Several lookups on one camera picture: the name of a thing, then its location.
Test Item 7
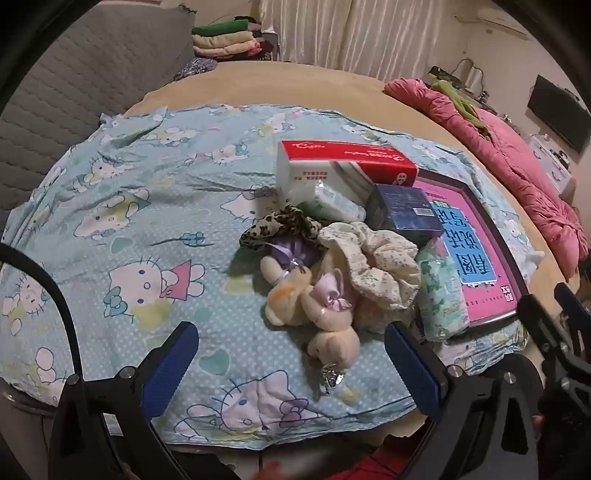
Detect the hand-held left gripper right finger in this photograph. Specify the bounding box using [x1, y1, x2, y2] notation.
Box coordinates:
[384, 322, 546, 480]

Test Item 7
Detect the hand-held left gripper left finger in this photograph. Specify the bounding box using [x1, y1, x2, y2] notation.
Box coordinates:
[50, 320, 200, 480]

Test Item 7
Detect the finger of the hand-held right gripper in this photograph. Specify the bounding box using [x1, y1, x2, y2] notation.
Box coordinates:
[553, 281, 591, 333]
[518, 292, 583, 384]

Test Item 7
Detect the green patterned tissue pack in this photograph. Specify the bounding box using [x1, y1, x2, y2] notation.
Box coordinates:
[416, 240, 472, 342]

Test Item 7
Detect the plush with purple bow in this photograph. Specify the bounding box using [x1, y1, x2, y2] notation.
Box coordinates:
[300, 270, 358, 330]

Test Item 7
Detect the cream floral scrunchie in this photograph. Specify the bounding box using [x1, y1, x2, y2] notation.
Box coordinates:
[318, 222, 422, 311]

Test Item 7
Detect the pink shallow box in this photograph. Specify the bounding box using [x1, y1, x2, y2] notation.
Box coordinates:
[413, 173, 529, 340]

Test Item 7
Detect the leopard print scrunchie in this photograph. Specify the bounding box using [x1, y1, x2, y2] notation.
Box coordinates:
[239, 205, 321, 252]

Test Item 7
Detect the small white green tissue packet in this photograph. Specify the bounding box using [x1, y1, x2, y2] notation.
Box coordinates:
[295, 180, 368, 223]

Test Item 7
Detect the small beige plush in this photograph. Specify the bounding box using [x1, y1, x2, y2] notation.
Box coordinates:
[307, 328, 361, 365]

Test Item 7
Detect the silver foil charm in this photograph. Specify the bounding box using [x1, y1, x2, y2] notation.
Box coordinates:
[318, 362, 345, 395]

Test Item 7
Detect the red patterned clothing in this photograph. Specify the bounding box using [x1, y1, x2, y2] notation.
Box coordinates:
[259, 443, 426, 480]

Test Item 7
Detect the cream plush bear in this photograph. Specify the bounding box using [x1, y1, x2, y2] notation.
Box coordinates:
[259, 255, 319, 326]

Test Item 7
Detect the white drawer cabinet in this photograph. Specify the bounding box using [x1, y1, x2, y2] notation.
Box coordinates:
[526, 134, 578, 199]

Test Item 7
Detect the pink quilt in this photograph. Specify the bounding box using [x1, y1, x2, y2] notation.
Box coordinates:
[383, 78, 590, 280]

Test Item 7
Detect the dark blue box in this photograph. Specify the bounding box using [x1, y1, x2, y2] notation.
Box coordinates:
[366, 183, 445, 245]

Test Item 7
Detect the printed cartoon cat blanket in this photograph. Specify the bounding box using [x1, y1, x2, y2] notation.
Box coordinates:
[0, 104, 546, 450]

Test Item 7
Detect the purple sachet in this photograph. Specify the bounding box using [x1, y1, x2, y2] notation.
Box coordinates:
[268, 237, 326, 272]

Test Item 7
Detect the red and white box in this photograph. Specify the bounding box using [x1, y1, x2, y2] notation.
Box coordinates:
[276, 140, 419, 206]

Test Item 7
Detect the green garment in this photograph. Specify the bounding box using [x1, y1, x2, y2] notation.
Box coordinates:
[431, 79, 492, 137]

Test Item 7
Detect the dark printed flat box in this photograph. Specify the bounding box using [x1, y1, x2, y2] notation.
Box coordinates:
[427, 65, 462, 83]

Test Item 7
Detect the beige bed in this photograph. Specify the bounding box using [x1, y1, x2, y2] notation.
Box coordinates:
[122, 60, 581, 416]

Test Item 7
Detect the dark floral cloth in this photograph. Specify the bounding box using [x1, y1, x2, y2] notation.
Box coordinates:
[173, 58, 218, 82]

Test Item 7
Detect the grey quilted headboard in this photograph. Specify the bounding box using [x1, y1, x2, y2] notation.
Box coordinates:
[0, 0, 197, 232]

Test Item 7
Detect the stack of folded clothes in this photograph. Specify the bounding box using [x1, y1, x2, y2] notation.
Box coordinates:
[189, 16, 282, 63]

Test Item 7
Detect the white curtain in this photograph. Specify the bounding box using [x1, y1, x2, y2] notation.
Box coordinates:
[252, 0, 458, 86]

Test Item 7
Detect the black cable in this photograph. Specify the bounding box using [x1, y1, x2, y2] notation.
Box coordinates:
[0, 242, 83, 377]

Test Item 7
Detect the black wall television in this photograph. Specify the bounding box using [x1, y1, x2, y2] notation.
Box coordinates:
[526, 75, 591, 155]

